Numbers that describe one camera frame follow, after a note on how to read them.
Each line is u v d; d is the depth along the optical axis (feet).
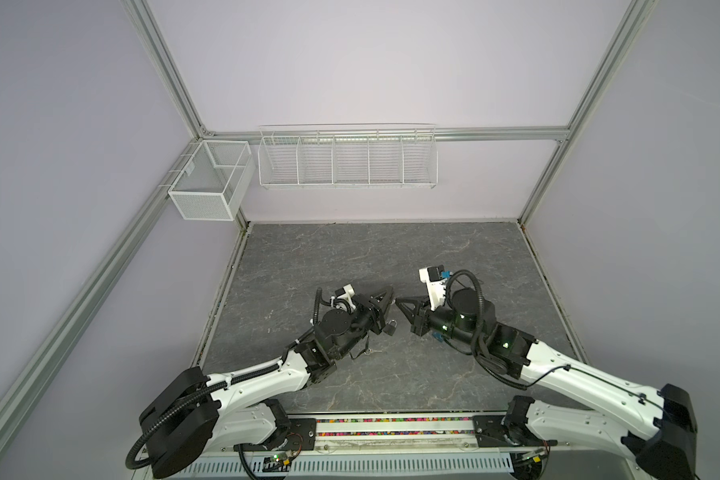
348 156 3.24
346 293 2.37
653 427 1.32
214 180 3.34
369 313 2.18
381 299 2.24
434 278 2.00
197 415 1.34
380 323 2.21
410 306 2.23
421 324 1.97
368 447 2.40
